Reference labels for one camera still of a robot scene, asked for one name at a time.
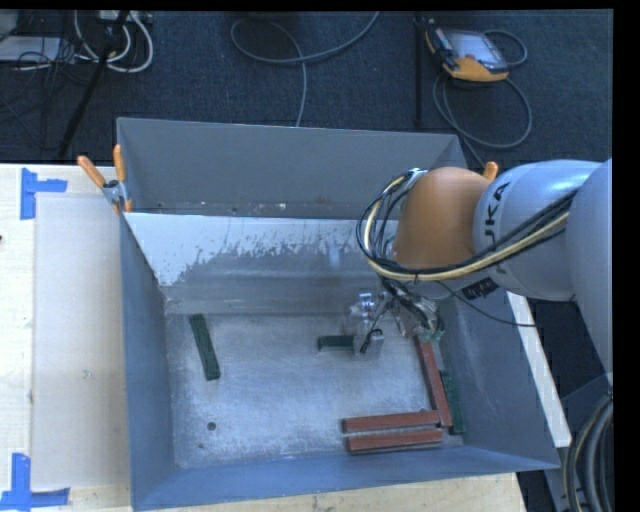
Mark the dark green block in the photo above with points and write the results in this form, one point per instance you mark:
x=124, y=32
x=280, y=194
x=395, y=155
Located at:
x=205, y=347
x=454, y=405
x=334, y=343

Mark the grey metal bin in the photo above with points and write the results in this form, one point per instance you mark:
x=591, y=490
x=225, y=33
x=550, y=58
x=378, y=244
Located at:
x=280, y=390

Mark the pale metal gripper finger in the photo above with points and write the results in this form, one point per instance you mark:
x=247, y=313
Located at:
x=371, y=346
x=365, y=306

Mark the red-brown flat block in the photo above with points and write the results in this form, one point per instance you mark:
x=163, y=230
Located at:
x=433, y=385
x=395, y=440
x=390, y=422

